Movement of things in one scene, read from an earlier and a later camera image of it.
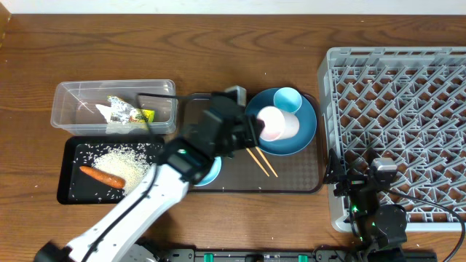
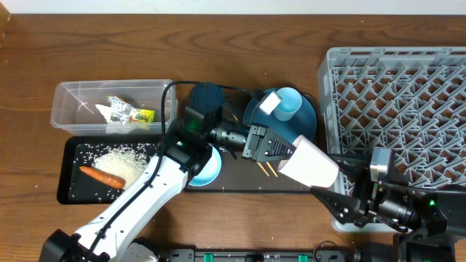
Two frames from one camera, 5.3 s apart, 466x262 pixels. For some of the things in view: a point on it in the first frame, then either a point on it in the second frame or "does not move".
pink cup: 279,124 -> 311,164
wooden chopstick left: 253,155 does not move
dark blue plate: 305,114 does not move
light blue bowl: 214,172 does not move
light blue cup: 287,100 does not move
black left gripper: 250,122 -> 257,143
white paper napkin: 105,111 does not move
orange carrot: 104,177 does not move
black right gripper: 351,182 -> 366,191
